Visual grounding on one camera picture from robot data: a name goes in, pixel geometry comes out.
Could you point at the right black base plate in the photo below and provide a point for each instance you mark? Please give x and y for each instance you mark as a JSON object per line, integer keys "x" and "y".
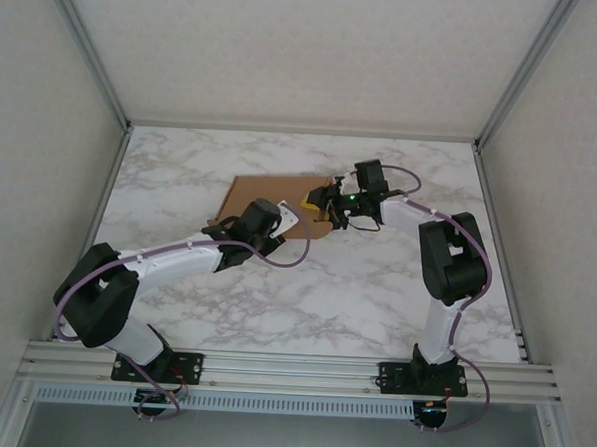
{"x": 393, "y": 376}

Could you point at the left controller board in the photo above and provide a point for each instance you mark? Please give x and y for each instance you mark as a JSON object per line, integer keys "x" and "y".
{"x": 154, "y": 398}

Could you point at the left aluminium side rail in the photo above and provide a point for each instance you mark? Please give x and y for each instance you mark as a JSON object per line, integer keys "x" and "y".
{"x": 113, "y": 174}

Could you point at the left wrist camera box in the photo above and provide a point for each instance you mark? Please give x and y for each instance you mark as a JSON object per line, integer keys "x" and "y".
{"x": 287, "y": 220}

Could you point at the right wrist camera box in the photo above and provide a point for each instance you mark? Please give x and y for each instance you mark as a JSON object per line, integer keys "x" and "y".
{"x": 352, "y": 176}

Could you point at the right controller board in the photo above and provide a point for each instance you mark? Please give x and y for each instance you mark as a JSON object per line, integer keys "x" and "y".
{"x": 434, "y": 411}

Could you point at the aluminium rear frame bar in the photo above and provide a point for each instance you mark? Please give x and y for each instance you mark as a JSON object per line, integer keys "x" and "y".
{"x": 303, "y": 131}

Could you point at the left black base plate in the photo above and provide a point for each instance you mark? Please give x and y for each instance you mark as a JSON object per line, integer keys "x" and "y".
{"x": 191, "y": 365}

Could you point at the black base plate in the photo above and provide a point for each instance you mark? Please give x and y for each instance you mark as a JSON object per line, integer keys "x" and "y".
{"x": 191, "y": 365}
{"x": 393, "y": 376}

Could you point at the controller board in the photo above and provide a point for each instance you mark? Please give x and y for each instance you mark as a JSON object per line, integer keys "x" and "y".
{"x": 154, "y": 398}
{"x": 434, "y": 411}

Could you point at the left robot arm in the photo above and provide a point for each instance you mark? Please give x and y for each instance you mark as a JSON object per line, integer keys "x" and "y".
{"x": 99, "y": 303}

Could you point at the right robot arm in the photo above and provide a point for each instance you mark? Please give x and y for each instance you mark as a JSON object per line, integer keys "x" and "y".
{"x": 452, "y": 261}

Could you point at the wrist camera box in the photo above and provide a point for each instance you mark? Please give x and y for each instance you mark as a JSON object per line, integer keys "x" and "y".
{"x": 287, "y": 220}
{"x": 352, "y": 176}

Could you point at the brown cardboard box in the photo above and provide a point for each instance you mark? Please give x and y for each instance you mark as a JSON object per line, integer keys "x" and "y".
{"x": 265, "y": 189}

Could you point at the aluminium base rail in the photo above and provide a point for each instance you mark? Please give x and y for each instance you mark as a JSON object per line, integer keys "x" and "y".
{"x": 291, "y": 371}

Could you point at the right aluminium frame post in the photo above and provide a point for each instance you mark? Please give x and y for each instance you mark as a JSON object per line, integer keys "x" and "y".
{"x": 523, "y": 70}

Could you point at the left aluminium frame post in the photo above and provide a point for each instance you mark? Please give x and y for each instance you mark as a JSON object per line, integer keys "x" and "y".
{"x": 92, "y": 47}

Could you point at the aluminium frame post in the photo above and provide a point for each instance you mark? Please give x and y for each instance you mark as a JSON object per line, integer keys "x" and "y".
{"x": 523, "y": 70}
{"x": 92, "y": 47}

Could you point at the right aluminium side rail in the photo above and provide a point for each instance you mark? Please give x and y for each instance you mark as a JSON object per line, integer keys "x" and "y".
{"x": 485, "y": 173}

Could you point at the grey lower panel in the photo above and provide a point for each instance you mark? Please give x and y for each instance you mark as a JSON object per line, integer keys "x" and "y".
{"x": 287, "y": 440}

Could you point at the aluminium side rail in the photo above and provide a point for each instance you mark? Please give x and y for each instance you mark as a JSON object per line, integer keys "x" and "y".
{"x": 113, "y": 174}
{"x": 485, "y": 173}

